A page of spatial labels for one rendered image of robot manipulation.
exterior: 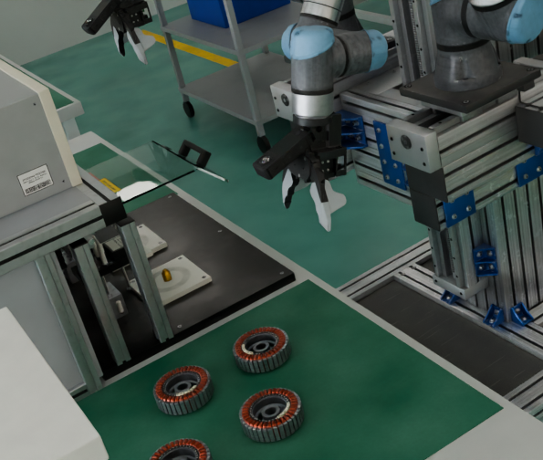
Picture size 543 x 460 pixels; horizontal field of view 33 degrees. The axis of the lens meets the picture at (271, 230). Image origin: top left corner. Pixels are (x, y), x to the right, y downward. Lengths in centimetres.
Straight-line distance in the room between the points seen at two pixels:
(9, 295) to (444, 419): 81
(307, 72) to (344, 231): 216
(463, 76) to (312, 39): 55
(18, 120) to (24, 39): 566
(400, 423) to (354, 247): 205
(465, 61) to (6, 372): 125
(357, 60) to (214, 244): 74
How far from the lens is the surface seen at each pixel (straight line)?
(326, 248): 365
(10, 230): 180
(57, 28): 753
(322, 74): 163
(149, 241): 232
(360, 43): 168
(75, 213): 177
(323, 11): 178
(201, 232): 231
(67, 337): 184
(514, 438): 157
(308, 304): 196
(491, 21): 195
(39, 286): 179
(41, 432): 107
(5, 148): 183
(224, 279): 209
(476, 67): 207
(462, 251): 256
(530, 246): 265
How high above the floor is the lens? 181
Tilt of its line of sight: 28 degrees down
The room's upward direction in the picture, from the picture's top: 15 degrees counter-clockwise
